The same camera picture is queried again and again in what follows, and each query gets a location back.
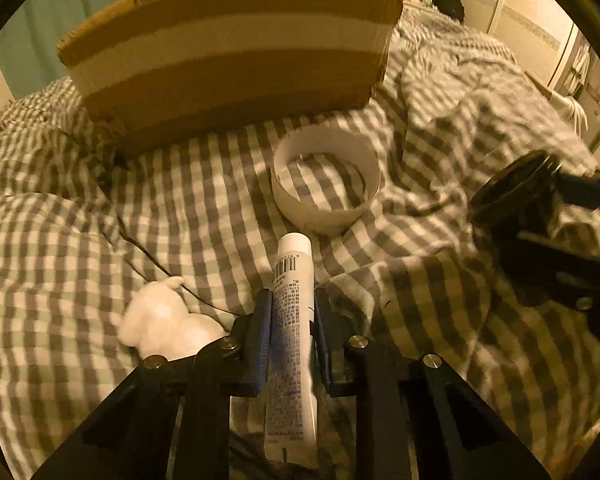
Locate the white wardrobe door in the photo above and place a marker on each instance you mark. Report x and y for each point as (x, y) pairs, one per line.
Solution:
(530, 15)

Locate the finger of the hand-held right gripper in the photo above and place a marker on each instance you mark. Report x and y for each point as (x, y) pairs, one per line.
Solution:
(585, 187)
(560, 270)

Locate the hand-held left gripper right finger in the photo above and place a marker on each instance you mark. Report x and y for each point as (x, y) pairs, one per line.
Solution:
(321, 345)

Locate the white squeeze tube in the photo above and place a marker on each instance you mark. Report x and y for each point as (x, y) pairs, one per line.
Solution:
(292, 320)

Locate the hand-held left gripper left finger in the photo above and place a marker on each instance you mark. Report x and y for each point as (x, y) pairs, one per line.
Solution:
(263, 345)

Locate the striped cardboard box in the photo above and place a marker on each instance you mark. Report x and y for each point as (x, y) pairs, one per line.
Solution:
(220, 60)

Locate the grey checkered blanket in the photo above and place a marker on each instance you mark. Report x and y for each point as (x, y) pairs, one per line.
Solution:
(105, 220)

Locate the white plush toy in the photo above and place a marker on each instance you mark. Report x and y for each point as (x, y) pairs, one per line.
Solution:
(165, 325)

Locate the dark round object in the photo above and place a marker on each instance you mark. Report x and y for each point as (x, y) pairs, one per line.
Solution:
(449, 4)

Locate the teal curtain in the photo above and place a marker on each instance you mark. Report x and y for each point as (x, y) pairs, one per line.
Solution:
(80, 10)

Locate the black round jar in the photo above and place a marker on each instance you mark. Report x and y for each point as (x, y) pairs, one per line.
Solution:
(510, 195)

